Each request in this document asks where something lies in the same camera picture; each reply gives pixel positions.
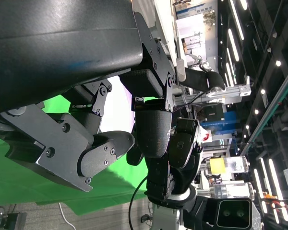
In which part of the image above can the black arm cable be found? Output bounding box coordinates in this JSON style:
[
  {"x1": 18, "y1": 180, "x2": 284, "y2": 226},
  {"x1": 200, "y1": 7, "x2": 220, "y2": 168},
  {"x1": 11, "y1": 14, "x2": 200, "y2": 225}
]
[{"x1": 128, "y1": 177, "x2": 148, "y2": 230}]

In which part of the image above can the black right wrist camera housing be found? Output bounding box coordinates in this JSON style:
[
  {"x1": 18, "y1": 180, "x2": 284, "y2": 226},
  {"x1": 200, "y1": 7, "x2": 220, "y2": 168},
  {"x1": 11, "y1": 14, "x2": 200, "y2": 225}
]
[{"x1": 193, "y1": 196, "x2": 254, "y2": 230}]

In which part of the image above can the green tablecloth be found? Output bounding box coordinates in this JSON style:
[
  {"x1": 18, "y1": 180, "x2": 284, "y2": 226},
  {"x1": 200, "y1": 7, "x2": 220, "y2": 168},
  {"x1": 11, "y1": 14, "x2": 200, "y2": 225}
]
[{"x1": 0, "y1": 94, "x2": 156, "y2": 214}]

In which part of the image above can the white floor cable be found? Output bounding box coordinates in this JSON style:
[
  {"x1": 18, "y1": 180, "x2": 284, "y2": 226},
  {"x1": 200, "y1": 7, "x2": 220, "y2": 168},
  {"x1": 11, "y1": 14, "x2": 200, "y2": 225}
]
[{"x1": 58, "y1": 202, "x2": 76, "y2": 230}]

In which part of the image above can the aluminium profile rail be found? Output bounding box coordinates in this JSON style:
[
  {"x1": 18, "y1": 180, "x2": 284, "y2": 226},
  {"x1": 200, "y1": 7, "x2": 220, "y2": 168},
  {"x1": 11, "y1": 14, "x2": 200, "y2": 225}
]
[{"x1": 175, "y1": 83, "x2": 252, "y2": 106}]

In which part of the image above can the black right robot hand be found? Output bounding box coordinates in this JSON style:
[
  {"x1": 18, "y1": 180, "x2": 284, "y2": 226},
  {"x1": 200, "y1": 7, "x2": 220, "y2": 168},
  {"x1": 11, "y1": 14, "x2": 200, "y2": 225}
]
[{"x1": 126, "y1": 117, "x2": 204, "y2": 204}]

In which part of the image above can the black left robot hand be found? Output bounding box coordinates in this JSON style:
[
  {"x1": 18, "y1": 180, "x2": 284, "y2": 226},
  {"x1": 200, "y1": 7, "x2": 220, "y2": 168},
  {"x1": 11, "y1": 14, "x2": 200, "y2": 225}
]
[{"x1": 0, "y1": 0, "x2": 176, "y2": 192}]

